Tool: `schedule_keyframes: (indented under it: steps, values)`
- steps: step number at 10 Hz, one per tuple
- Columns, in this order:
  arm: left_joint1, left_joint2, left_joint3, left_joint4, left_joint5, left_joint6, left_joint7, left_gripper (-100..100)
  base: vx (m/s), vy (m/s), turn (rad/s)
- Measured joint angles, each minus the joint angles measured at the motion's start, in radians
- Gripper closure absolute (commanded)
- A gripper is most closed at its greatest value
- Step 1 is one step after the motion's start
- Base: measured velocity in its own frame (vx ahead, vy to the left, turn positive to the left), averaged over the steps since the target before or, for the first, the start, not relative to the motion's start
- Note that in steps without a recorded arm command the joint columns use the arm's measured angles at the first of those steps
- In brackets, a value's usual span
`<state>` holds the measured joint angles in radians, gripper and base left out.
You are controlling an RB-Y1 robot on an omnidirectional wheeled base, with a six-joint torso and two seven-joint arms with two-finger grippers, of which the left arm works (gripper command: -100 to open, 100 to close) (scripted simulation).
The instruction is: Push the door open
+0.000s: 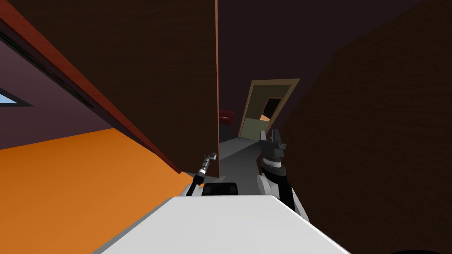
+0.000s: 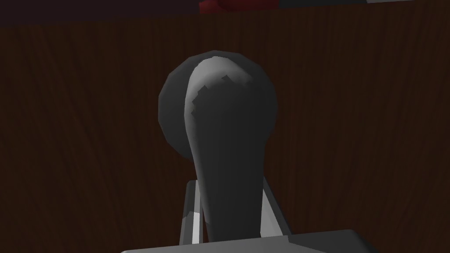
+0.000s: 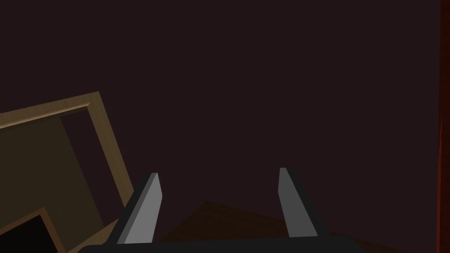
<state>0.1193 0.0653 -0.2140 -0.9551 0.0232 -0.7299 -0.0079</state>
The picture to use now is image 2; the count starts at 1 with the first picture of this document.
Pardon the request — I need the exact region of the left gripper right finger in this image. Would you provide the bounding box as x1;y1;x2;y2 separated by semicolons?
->
260;177;292;238

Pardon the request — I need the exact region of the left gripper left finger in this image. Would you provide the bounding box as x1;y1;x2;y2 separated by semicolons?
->
179;180;204;246

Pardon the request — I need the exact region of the grey door handle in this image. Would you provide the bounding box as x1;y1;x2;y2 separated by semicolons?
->
158;51;279;243

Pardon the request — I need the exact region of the dark brown wooden door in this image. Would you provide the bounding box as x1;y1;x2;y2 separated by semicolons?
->
0;5;450;253

